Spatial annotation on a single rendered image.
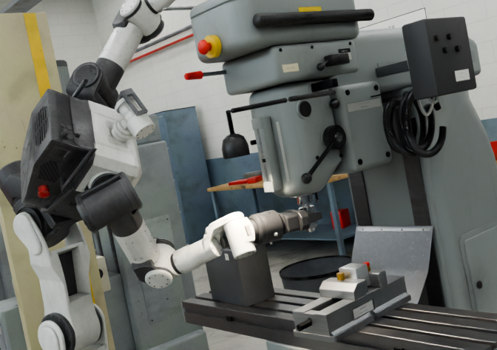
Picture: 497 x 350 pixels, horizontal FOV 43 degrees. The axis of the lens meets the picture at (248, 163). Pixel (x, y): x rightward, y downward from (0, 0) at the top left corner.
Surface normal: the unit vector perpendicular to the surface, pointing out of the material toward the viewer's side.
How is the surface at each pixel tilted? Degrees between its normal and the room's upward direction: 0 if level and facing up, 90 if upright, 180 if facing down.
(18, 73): 90
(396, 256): 63
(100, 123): 58
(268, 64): 90
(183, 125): 90
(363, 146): 90
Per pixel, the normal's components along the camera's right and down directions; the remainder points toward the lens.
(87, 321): 0.79, -0.28
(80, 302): 0.84, -0.04
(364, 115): 0.62, -0.07
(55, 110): 0.65, -0.61
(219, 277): -0.81, 0.18
